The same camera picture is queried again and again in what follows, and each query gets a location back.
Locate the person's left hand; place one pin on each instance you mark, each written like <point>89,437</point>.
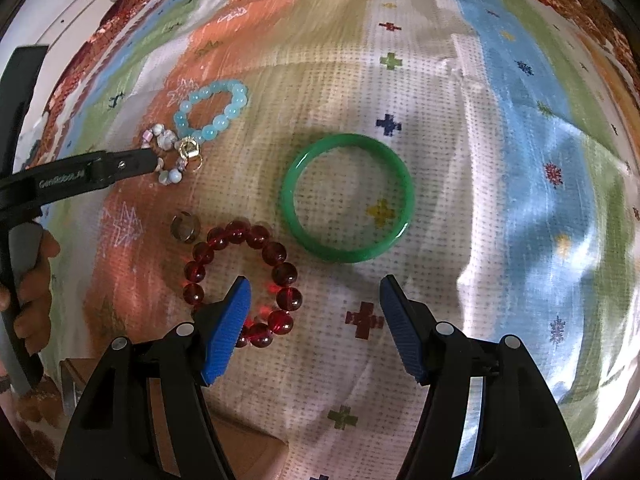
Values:
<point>37,305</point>

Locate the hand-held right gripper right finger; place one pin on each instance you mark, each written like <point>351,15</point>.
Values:
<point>400,330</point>

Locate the green jade bangle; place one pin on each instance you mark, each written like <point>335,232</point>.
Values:
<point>350,142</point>

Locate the colourful striped blanket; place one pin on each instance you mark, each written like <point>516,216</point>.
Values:
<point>450,210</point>

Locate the dark wristband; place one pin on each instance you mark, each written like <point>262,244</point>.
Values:
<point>3,385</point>

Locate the white cabinet panel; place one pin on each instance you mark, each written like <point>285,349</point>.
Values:
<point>75,0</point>

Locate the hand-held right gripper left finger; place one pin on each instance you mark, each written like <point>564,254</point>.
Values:
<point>225,335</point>

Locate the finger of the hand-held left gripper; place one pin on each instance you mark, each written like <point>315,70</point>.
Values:
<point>130,162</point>

